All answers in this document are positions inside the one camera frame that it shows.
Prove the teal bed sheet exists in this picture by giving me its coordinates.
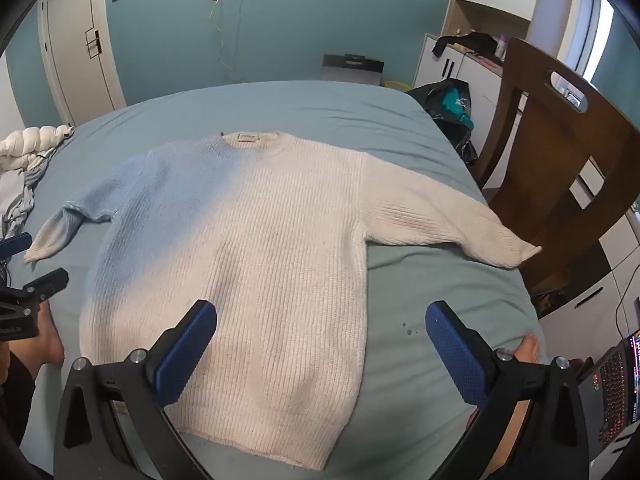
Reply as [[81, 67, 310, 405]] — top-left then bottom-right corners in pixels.
[[11, 81, 541, 479]]

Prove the black garment on cabinet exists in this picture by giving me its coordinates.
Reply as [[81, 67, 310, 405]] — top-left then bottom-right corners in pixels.
[[432, 32, 498, 58]]

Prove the white and blue knit sweater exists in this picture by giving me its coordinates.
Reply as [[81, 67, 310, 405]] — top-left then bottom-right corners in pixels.
[[25, 131, 537, 470]]

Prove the laptop with lit keyboard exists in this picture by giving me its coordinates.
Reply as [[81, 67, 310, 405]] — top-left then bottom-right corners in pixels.
[[578, 332, 639, 460]]

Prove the grey patterned blanket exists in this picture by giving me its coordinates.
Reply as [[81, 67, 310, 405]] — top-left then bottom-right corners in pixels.
[[1, 148, 55, 240]]

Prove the white door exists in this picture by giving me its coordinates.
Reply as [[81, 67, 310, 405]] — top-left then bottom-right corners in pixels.
[[37, 0, 126, 126]]

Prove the black plastic bag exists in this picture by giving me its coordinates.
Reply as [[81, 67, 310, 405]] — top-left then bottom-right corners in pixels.
[[407, 78, 477, 167]]

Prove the white cabinet with black handles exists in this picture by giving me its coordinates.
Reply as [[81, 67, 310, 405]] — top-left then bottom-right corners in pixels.
[[413, 35, 501, 132]]

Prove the bare foot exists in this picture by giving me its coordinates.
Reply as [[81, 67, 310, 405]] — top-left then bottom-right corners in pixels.
[[513, 334, 540, 364]]

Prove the brown wooden chair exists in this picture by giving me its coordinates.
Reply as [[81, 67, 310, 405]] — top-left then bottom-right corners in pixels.
[[471, 38, 639, 296]]

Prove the grey box by wall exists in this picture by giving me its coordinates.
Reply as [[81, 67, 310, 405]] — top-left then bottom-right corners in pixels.
[[321, 54, 384, 87]]

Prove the white braided pillow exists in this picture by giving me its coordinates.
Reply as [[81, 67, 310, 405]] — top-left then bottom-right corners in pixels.
[[0, 125, 75, 171]]

